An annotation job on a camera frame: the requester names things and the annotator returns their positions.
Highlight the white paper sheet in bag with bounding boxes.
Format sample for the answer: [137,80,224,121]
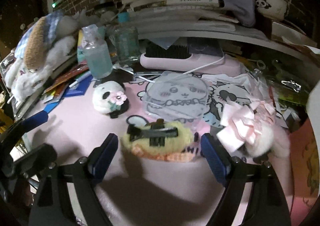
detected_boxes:
[306,82,320,117]

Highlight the panda plush clip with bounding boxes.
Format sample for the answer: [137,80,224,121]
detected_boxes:
[92,81,130,119]

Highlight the pink cartoon storage bag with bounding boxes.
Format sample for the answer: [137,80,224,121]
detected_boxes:
[289,119,319,225]

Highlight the clear bottle white cap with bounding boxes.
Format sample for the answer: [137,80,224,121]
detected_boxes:
[82,24,113,80]

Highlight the Kotex pad package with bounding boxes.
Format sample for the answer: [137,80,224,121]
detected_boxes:
[76,29,85,64]

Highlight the pink hair straightening brush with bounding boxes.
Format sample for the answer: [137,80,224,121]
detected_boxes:
[140,49,241,77]

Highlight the panda print bowl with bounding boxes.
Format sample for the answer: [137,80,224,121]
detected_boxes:
[255,0,287,21]

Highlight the stack of books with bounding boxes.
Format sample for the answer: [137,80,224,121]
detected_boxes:
[121,0,266,40]

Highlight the purple cloth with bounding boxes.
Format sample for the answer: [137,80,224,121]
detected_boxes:
[219,0,255,27]

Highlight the orange sachet sticks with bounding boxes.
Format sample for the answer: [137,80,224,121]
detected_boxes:
[44,64,88,93]

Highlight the blue serrated sachet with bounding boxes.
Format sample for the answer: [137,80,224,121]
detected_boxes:
[43,102,60,114]

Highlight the blue booklet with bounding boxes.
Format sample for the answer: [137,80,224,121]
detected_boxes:
[62,76,93,98]

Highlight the pink ribbon bow puff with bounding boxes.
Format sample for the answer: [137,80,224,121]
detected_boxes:
[216,99,290,158]

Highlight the yellow fuzzy hair clip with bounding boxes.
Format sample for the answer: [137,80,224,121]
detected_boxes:
[121,119,195,162]

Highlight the clear cartoon acrylic case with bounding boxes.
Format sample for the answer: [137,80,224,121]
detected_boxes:
[137,71,209,128]

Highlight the dog plush with plaid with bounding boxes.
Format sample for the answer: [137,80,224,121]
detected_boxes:
[2,11,79,102]

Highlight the white charging cable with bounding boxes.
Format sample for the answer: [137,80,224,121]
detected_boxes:
[113,55,226,84]

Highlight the clear bottle teal cap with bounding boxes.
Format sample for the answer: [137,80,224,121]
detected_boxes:
[111,12,141,65]

